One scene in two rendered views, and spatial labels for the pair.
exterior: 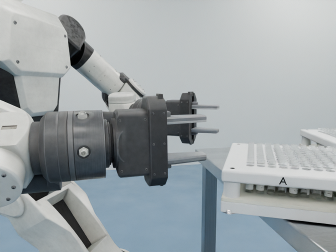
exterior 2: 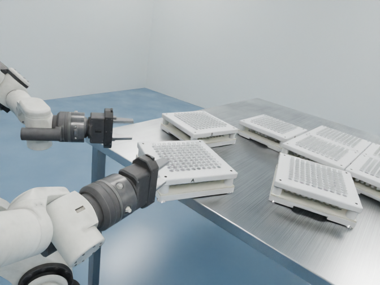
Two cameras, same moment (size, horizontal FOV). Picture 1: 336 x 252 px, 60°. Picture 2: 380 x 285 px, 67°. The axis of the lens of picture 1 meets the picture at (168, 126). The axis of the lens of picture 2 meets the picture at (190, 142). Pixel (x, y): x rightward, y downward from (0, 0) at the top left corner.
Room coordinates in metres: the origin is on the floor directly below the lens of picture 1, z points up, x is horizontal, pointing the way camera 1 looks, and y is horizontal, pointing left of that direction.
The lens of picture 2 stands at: (-0.05, 0.34, 1.32)
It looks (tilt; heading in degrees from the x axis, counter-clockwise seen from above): 23 degrees down; 315
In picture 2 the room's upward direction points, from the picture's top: 10 degrees clockwise
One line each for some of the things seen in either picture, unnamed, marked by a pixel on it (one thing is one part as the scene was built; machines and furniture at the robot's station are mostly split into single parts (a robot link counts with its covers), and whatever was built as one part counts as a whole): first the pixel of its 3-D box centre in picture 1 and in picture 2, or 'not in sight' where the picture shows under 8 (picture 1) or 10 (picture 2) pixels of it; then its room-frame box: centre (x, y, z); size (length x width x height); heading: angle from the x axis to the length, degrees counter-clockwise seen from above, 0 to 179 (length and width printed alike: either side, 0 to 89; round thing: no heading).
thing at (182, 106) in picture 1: (170, 117); (91, 127); (0.71, -0.01, 0.99); 0.12 x 0.10 x 0.13; 66
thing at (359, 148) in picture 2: not in sight; (338, 139); (0.39, -1.09, 0.92); 0.25 x 0.24 x 0.02; 7
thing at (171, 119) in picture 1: (183, 116); (157, 163); (0.40, -0.02, 1.02); 0.06 x 0.03 x 0.02; 105
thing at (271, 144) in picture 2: not in sight; (270, 135); (0.62, -0.88, 0.87); 0.24 x 0.24 x 0.02; 7
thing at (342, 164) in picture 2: not in sight; (320, 150); (0.36, -0.84, 0.92); 0.25 x 0.24 x 0.02; 7
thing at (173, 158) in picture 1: (183, 160); (154, 186); (0.40, -0.02, 0.96); 0.06 x 0.03 x 0.02; 105
